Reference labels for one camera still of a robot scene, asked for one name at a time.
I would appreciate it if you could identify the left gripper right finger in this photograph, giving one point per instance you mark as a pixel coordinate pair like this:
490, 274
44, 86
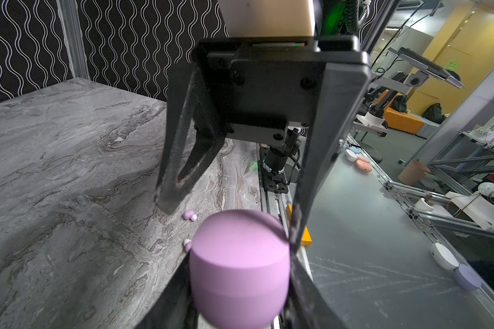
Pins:
305, 307

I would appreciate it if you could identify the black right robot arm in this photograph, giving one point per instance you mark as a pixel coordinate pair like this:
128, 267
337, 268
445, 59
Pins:
364, 20

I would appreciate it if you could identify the aluminium front rail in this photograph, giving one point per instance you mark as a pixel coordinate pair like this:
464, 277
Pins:
277, 205

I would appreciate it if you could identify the purple earbud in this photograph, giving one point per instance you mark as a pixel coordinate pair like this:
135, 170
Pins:
187, 244
189, 215

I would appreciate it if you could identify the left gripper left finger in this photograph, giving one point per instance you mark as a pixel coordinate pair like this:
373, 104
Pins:
174, 307

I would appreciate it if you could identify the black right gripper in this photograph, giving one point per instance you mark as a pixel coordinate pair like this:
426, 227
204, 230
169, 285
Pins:
254, 89

